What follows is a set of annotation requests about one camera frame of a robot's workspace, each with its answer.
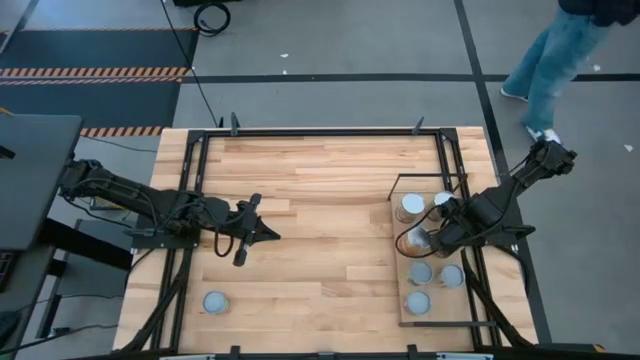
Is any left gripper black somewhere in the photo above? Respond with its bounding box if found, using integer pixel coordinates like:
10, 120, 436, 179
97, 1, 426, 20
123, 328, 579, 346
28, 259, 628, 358
218, 193, 282, 268

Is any tall peaches label can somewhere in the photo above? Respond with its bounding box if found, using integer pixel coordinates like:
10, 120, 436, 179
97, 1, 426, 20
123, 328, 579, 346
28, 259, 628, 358
427, 189, 456, 221
394, 192, 427, 225

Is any tall orange label can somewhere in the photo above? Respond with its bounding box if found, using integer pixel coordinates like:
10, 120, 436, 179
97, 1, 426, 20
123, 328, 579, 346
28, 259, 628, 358
398, 227, 434, 259

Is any short sliced carrots can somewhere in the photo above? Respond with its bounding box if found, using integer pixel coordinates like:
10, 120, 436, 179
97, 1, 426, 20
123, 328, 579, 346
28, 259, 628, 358
438, 263, 466, 290

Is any short green dotted can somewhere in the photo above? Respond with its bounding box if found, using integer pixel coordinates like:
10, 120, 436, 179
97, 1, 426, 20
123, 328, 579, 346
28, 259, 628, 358
407, 259, 435, 288

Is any small pink label can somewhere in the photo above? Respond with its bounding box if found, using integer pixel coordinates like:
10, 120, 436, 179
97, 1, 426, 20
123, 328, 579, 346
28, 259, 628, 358
403, 289, 432, 317

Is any short silver-lidded can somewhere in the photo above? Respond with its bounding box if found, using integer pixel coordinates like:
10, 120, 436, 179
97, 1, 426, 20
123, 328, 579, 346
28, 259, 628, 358
202, 290, 231, 315

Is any black desk support beam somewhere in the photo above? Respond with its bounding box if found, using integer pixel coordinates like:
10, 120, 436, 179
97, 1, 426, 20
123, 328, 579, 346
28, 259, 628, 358
37, 217, 134, 274

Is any person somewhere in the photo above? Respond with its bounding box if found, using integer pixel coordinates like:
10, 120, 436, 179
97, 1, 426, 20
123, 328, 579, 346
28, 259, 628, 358
499, 0, 640, 145

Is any grey desk top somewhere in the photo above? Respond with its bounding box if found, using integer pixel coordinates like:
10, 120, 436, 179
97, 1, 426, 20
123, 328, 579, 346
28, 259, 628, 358
0, 113, 84, 251

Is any black box on floor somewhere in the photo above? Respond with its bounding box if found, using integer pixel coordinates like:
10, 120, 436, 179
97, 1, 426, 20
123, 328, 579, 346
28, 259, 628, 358
172, 0, 244, 7

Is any black hazard-striped floor mat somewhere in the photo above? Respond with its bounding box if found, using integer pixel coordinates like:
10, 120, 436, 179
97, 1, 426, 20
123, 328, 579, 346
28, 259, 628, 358
0, 27, 200, 139

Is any backlit keyboard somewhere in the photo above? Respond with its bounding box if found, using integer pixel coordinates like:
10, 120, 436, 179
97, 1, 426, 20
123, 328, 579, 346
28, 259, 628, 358
0, 251, 16, 294

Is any wooden shelf with black frame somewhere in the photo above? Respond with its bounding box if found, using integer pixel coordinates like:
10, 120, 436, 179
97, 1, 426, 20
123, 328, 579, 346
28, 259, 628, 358
387, 172, 500, 330

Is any black metal rig frame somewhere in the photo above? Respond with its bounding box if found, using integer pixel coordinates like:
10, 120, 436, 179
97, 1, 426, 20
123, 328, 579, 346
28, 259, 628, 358
119, 127, 539, 360

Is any long black floor cable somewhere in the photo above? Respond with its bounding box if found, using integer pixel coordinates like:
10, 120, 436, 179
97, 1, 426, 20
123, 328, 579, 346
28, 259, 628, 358
159, 0, 224, 129

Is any coiled black cable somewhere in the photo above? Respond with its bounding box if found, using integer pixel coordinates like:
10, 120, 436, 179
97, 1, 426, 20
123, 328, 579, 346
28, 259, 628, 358
193, 1, 232, 37

